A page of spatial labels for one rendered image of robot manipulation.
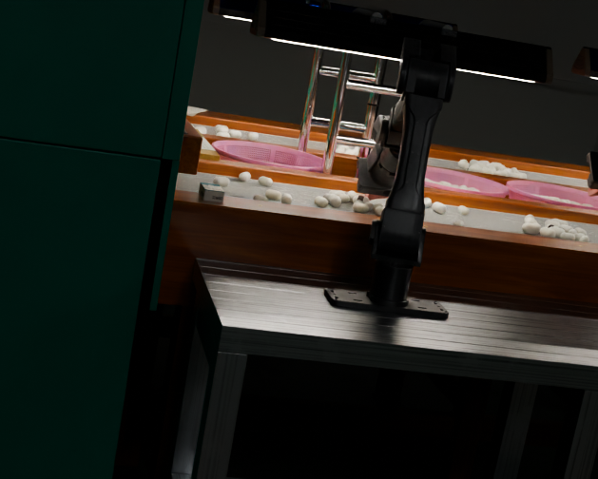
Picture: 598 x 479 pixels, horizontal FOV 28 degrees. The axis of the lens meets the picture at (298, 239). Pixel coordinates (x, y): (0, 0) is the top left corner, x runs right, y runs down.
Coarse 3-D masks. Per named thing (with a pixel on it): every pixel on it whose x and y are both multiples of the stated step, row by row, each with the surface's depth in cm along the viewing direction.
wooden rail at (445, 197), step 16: (208, 160) 247; (224, 160) 250; (256, 176) 247; (272, 176) 248; (288, 176) 249; (304, 176) 250; (320, 176) 252; (336, 176) 255; (432, 192) 257; (448, 192) 260; (480, 208) 260; (496, 208) 261; (512, 208) 262; (528, 208) 263; (544, 208) 264; (560, 208) 266; (576, 208) 270
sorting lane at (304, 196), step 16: (192, 176) 240; (208, 176) 243; (224, 176) 246; (224, 192) 229; (240, 192) 232; (256, 192) 235; (288, 192) 241; (304, 192) 244; (320, 192) 247; (336, 208) 233; (352, 208) 236; (432, 208) 252; (448, 208) 255; (464, 224) 240; (480, 224) 243; (496, 224) 247; (512, 224) 250; (544, 224) 257; (576, 224) 264; (592, 224) 267; (592, 240) 248
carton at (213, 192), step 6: (204, 186) 208; (210, 186) 208; (216, 186) 209; (204, 192) 206; (210, 192) 206; (216, 192) 206; (222, 192) 206; (204, 198) 206; (210, 198) 206; (216, 198) 206; (222, 198) 207
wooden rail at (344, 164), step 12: (276, 144) 284; (336, 156) 284; (348, 156) 286; (336, 168) 285; (348, 168) 286; (444, 168) 295; (444, 180) 292; (492, 180) 295; (504, 180) 295; (516, 180) 297; (528, 180) 301
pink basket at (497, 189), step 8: (432, 168) 290; (440, 168) 290; (440, 176) 290; (448, 176) 290; (464, 176) 290; (472, 176) 289; (424, 184) 268; (432, 184) 266; (440, 184) 265; (464, 184) 289; (472, 184) 288; (488, 184) 286; (496, 184) 284; (464, 192) 265; (472, 192) 265; (480, 192) 266; (488, 192) 267; (496, 192) 283; (504, 192) 271
